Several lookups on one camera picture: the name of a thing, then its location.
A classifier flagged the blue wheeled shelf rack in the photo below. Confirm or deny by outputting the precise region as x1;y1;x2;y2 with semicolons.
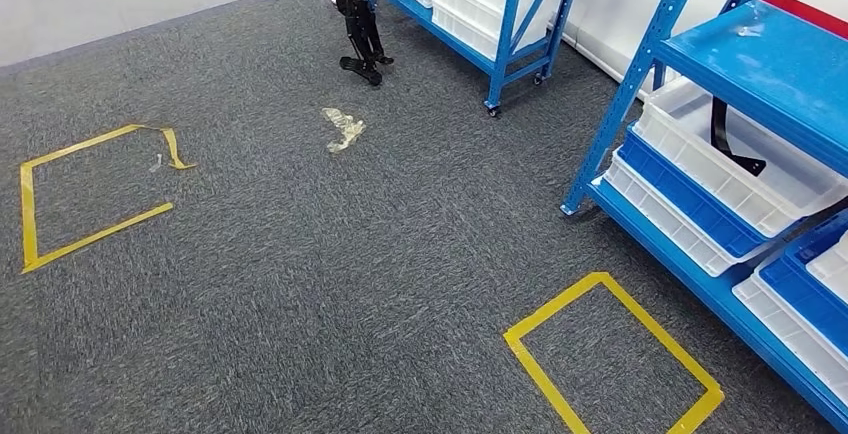
367;0;589;119

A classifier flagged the black curved strip part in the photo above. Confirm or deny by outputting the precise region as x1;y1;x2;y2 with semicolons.
710;96;768;178

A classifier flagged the blue steel shelf rack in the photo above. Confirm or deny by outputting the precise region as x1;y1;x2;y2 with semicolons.
559;0;848;432

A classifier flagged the yellowish crumpled plastic bag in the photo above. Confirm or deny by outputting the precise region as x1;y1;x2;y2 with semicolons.
321;107;368;155

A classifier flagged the yellow floor tape square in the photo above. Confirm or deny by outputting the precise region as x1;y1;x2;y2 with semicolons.
19;124;197;276
503;271;725;434

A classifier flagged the blue plastic bin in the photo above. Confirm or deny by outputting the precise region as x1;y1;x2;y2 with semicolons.
758;208;848;361
617;122;773;260

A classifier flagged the white car body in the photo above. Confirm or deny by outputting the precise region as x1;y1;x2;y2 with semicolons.
563;0;848;98

